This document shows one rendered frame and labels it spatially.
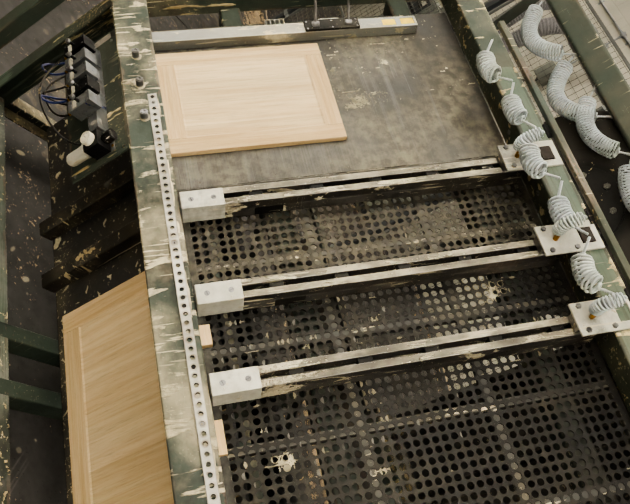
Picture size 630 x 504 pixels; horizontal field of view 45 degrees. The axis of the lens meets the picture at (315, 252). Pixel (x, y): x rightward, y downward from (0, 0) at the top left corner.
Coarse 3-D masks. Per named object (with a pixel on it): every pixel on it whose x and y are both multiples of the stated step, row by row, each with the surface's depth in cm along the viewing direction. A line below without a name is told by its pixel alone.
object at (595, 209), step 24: (504, 24) 246; (480, 72) 245; (528, 72) 235; (504, 96) 236; (552, 120) 225; (528, 144) 225; (528, 168) 223; (576, 168) 215; (552, 216) 216; (600, 216) 207; (576, 264) 205; (624, 264) 199; (600, 288) 202
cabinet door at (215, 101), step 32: (160, 64) 252; (192, 64) 254; (224, 64) 256; (256, 64) 258; (288, 64) 259; (320, 64) 261; (192, 96) 246; (224, 96) 248; (256, 96) 250; (288, 96) 251; (320, 96) 252; (192, 128) 239; (224, 128) 241; (256, 128) 242; (288, 128) 243; (320, 128) 245
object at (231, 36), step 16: (400, 16) 276; (160, 32) 257; (176, 32) 258; (192, 32) 259; (208, 32) 260; (224, 32) 261; (240, 32) 262; (256, 32) 263; (272, 32) 264; (288, 32) 265; (304, 32) 266; (320, 32) 267; (336, 32) 269; (352, 32) 271; (368, 32) 272; (384, 32) 274; (400, 32) 276; (160, 48) 257; (176, 48) 259; (192, 48) 260
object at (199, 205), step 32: (544, 128) 226; (480, 160) 238; (512, 160) 235; (192, 192) 219; (224, 192) 220; (256, 192) 222; (288, 192) 223; (320, 192) 224; (352, 192) 227; (384, 192) 231; (416, 192) 235
